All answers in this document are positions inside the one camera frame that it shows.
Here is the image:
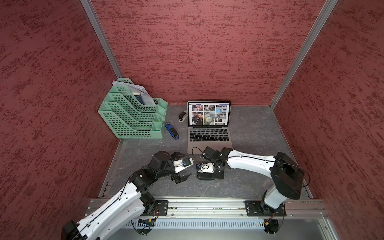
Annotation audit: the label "green plastic file organizer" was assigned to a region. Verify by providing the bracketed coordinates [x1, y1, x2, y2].
[98, 85, 168, 139]

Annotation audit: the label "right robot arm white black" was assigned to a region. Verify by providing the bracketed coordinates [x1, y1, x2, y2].
[197, 147, 305, 216]

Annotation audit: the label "right aluminium corner post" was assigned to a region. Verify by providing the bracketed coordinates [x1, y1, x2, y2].
[269, 0, 338, 110]

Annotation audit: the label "aluminium corner post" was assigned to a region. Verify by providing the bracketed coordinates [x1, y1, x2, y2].
[81, 0, 124, 78]
[269, 0, 338, 110]

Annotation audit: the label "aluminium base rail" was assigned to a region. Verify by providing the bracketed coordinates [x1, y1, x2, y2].
[155, 197, 330, 219]

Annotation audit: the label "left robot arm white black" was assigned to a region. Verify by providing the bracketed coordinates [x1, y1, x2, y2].
[61, 151, 193, 240]

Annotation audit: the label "silver laptop computer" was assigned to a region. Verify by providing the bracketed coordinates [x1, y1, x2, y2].
[188, 101, 233, 154]

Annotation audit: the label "black beige stapler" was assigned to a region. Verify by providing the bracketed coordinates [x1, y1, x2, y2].
[179, 110, 188, 123]

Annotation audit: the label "left aluminium corner post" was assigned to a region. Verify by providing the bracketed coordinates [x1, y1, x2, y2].
[81, 0, 124, 78]

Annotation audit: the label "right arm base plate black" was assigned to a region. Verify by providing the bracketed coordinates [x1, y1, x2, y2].
[245, 201, 287, 218]

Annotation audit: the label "papers in organizer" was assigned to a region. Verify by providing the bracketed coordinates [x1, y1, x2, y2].
[113, 78, 155, 106]

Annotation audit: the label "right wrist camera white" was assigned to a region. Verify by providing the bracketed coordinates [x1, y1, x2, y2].
[196, 163, 214, 174]

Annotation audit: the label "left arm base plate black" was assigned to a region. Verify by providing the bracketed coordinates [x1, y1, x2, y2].
[147, 200, 169, 218]

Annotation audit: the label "black wireless mouse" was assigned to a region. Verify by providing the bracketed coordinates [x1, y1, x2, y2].
[197, 172, 216, 181]

